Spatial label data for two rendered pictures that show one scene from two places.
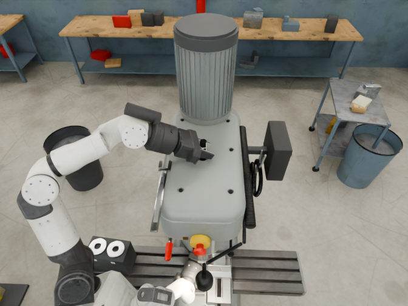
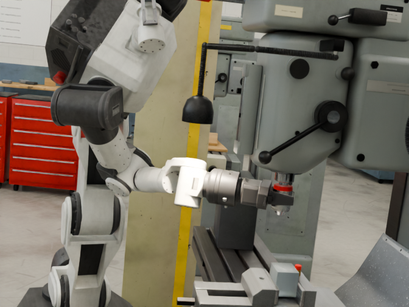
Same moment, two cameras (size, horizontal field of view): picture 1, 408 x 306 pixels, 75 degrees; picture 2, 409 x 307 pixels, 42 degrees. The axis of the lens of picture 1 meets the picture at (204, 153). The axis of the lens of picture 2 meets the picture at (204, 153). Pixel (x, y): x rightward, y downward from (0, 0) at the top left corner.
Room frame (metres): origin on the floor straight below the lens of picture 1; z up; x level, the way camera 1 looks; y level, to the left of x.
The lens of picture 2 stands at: (0.15, -1.22, 1.54)
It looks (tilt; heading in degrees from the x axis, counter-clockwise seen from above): 9 degrees down; 79
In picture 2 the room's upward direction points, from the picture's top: 6 degrees clockwise
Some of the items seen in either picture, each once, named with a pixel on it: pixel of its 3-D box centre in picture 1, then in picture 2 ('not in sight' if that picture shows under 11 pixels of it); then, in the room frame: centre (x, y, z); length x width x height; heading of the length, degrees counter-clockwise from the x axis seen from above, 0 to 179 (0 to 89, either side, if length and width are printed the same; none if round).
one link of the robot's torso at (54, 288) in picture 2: not in sight; (79, 288); (0.10, 0.70, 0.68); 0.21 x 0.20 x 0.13; 102
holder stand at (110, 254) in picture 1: (111, 255); (235, 211); (0.62, 0.52, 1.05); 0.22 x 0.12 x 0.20; 82
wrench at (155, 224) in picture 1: (160, 192); not in sight; (0.45, 0.12, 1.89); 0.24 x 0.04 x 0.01; 178
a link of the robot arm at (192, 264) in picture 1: (196, 261); (244, 192); (0.51, 0.04, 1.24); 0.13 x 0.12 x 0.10; 68
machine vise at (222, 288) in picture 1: (218, 269); (268, 300); (0.56, -0.08, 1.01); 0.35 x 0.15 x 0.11; 178
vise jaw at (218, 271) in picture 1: (219, 271); (258, 285); (0.53, -0.08, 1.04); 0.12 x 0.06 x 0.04; 88
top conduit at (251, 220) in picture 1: (244, 169); not in sight; (0.62, -0.14, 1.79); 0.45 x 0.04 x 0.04; 178
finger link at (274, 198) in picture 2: not in sight; (280, 199); (0.58, -0.03, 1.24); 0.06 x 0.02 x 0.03; 158
